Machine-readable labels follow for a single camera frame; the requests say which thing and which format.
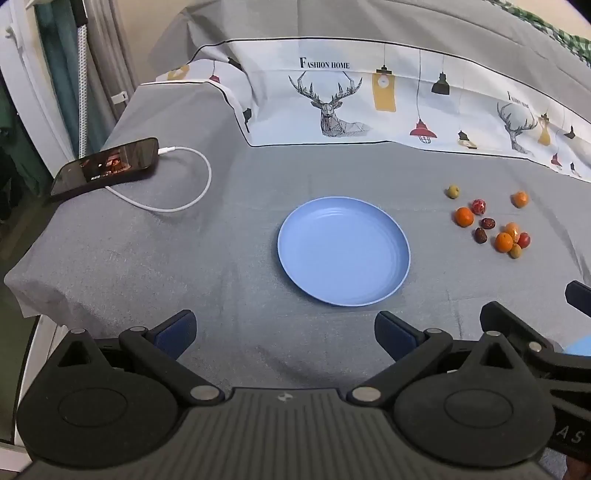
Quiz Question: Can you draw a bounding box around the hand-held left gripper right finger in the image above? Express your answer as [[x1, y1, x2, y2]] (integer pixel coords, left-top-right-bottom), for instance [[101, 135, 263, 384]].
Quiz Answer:
[[346, 311, 529, 408]]

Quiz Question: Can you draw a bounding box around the green plaid cloth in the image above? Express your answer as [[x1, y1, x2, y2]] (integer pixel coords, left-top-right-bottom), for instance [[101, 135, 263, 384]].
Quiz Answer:
[[489, 0, 591, 70]]

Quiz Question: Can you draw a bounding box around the grey curtain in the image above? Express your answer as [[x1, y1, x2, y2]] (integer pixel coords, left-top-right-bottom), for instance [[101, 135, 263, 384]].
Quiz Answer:
[[85, 0, 141, 155]]

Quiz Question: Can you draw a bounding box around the teal curtain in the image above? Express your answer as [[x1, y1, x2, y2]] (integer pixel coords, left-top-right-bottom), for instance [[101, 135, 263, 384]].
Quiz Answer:
[[36, 0, 93, 160]]

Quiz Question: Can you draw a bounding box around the white striped pole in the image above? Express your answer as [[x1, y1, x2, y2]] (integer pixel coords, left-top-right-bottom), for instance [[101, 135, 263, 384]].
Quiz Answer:
[[76, 21, 90, 158]]

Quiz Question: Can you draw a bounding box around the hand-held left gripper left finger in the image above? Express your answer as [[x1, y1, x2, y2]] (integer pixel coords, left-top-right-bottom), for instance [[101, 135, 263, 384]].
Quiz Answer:
[[46, 310, 225, 408]]

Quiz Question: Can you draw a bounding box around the white charging cable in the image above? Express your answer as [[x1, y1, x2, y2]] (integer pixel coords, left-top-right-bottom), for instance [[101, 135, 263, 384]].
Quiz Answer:
[[104, 146, 212, 213]]

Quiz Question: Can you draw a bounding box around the deer print quilt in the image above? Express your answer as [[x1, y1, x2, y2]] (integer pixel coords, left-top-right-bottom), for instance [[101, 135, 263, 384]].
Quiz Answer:
[[148, 0, 591, 182]]

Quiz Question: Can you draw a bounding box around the black smartphone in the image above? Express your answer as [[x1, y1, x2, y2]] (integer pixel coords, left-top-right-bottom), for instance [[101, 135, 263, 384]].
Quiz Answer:
[[50, 137, 160, 202]]

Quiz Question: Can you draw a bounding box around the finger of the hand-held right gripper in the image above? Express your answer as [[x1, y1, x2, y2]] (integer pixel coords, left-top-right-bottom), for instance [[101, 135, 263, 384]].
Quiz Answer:
[[566, 281, 591, 319], [480, 301, 591, 386]]

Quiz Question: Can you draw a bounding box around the blue plate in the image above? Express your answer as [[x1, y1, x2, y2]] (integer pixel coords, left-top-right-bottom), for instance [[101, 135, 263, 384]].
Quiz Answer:
[[277, 196, 411, 308]]

